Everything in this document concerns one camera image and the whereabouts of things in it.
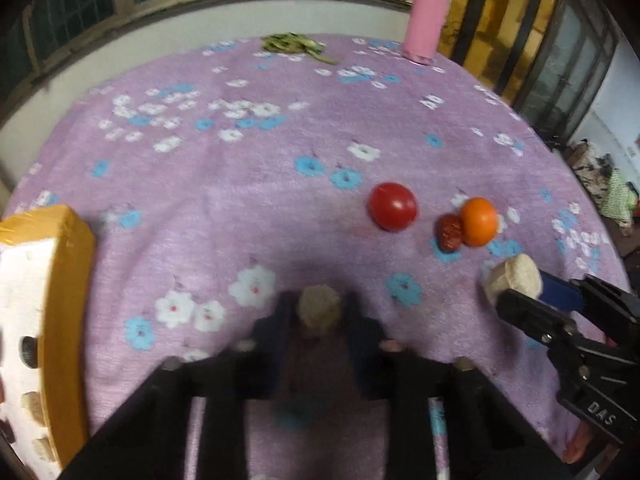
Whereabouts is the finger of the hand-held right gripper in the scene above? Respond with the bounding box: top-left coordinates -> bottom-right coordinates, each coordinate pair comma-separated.
496,287 -> 581,356
540,271 -> 640,346

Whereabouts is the small orange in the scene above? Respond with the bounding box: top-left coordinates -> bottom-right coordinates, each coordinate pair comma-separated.
460,197 -> 500,247

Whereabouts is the white foam box yellow tape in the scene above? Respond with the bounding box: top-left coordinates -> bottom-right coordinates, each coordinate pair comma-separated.
0,205 -> 96,476

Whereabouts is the red tomato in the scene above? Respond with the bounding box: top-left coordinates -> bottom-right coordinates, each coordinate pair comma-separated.
369,181 -> 418,232

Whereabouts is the glass door cabinet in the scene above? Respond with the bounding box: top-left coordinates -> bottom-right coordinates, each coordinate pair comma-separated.
515,0 -> 621,146

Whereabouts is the yellow wooden door frame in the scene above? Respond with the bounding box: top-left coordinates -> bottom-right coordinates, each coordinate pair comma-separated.
440,0 -> 561,96

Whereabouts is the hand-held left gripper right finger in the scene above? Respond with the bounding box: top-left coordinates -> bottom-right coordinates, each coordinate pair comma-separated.
344,292 -> 571,480

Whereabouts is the person's right hand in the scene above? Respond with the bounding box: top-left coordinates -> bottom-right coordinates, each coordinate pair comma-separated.
562,422 -> 593,465

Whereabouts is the pile of clothes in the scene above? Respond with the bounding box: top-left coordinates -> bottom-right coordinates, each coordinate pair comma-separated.
565,140 -> 640,241

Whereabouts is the pink water bottle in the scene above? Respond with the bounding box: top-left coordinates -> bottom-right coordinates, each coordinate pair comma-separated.
404,0 -> 466,65

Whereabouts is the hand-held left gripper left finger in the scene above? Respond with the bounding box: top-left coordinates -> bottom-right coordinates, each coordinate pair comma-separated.
60,292 -> 296,480

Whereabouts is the green leafy sprig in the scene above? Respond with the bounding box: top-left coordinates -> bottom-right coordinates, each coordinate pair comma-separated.
254,32 -> 340,66

